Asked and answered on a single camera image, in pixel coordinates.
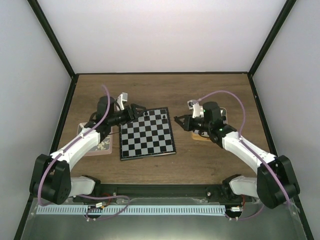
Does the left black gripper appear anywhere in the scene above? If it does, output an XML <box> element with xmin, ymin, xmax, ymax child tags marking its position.
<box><xmin>108</xmin><ymin>104</ymin><xmax>147</xmax><ymax>127</ymax></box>

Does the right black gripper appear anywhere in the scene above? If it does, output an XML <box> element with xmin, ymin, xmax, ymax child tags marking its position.
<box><xmin>175</xmin><ymin>114</ymin><xmax>211</xmax><ymax>133</ymax></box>

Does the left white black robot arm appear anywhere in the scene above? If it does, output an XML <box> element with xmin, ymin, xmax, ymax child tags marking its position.
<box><xmin>29</xmin><ymin>96</ymin><xmax>146</xmax><ymax>205</ymax></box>

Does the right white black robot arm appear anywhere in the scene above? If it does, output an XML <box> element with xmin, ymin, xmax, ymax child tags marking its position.
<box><xmin>174</xmin><ymin>100</ymin><xmax>301</xmax><ymax>209</ymax></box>

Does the pile of white chess pieces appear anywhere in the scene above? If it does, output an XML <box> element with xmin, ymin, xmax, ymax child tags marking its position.
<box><xmin>97</xmin><ymin>140</ymin><xmax>110</xmax><ymax>151</ymax></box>

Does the yellow metal tin box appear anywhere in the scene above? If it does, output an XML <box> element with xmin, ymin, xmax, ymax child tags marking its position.
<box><xmin>191</xmin><ymin>107</ymin><xmax>228</xmax><ymax>141</ymax></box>

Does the black grey chessboard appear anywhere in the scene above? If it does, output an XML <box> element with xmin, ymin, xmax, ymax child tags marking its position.
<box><xmin>119</xmin><ymin>107</ymin><xmax>177</xmax><ymax>161</ymax></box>

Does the pink tray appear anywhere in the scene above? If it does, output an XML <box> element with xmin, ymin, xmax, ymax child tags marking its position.
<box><xmin>84</xmin><ymin>131</ymin><xmax>113</xmax><ymax>157</ymax></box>

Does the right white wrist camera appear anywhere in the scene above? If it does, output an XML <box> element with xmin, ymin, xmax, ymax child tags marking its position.
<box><xmin>187</xmin><ymin>99</ymin><xmax>204</xmax><ymax>118</ymax></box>

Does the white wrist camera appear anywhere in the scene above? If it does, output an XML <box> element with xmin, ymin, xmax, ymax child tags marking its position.
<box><xmin>187</xmin><ymin>99</ymin><xmax>204</xmax><ymax>118</ymax></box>
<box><xmin>116</xmin><ymin>92</ymin><xmax>128</xmax><ymax>111</ymax></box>

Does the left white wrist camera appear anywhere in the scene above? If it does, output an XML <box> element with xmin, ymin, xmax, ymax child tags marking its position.
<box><xmin>116</xmin><ymin>92</ymin><xmax>128</xmax><ymax>111</ymax></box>

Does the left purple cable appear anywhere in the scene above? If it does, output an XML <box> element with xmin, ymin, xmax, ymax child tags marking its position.
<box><xmin>37</xmin><ymin>84</ymin><xmax>131</xmax><ymax>222</ymax></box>

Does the purple cable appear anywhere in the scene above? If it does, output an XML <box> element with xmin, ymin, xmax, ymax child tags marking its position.
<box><xmin>197</xmin><ymin>90</ymin><xmax>292</xmax><ymax>221</ymax></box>
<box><xmin>37</xmin><ymin>84</ymin><xmax>131</xmax><ymax>222</ymax></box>

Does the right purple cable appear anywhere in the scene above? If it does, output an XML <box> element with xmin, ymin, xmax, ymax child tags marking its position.
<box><xmin>197</xmin><ymin>90</ymin><xmax>292</xmax><ymax>221</ymax></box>

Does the black aluminium mounting rail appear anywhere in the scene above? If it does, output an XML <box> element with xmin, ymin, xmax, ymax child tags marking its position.
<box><xmin>72</xmin><ymin>183</ymin><xmax>253</xmax><ymax>203</ymax></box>

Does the light blue slotted cable duct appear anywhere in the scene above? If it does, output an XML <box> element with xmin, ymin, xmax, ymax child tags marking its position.
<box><xmin>36</xmin><ymin>205</ymin><xmax>226</xmax><ymax>216</ymax></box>

